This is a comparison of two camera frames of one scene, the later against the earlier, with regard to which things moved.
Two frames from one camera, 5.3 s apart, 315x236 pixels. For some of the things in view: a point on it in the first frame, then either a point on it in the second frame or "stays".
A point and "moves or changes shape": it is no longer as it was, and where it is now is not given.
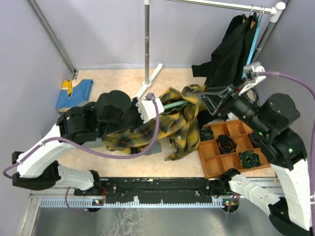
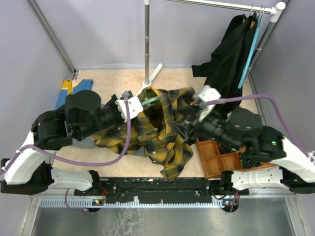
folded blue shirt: [74, 93] stays
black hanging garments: [225, 68] stays
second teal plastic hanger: [258, 20] stays
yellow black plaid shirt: [179, 129] moves or changes shape
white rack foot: [145, 85] stays
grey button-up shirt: [157, 147] → [88, 141]
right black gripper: [227, 96] → [185, 126]
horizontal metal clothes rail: [280, 6] stays
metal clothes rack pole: [146, 4] stays
